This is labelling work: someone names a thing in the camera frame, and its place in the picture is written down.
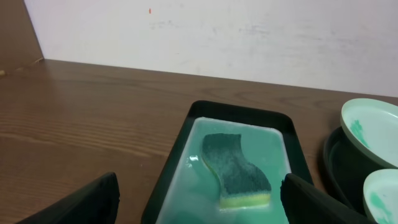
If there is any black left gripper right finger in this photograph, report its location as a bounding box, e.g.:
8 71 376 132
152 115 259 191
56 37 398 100
280 173 372 224

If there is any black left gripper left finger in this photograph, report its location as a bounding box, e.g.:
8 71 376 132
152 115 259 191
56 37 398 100
19 172 120 224

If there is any green and yellow sponge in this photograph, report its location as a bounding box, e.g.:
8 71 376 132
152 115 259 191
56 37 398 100
201 133 272 210

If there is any mint green plate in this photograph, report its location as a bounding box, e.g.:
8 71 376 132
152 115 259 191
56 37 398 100
363 169 398 224
340 98 397 168

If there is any round black serving tray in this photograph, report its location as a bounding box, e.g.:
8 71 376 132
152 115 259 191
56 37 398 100
318 127 384 215

